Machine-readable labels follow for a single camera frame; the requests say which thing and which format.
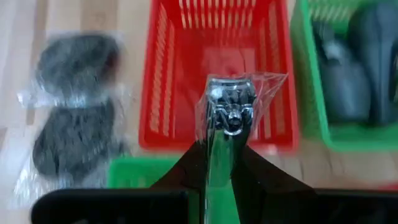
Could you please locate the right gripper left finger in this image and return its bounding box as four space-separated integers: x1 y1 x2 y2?
150 133 215 224

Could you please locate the bagged black mesh pad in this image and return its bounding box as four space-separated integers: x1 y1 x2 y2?
18 29 127 108
12 98 133 208

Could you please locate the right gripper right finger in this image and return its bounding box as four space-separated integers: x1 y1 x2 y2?
229 127 315 224

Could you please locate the dark grey roll-on deodorant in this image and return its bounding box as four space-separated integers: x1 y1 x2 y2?
312 21 373 124
346 1 398 125

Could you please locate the green plastic slotted basket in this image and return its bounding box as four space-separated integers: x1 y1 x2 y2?
106 129 242 224
290 0 398 153

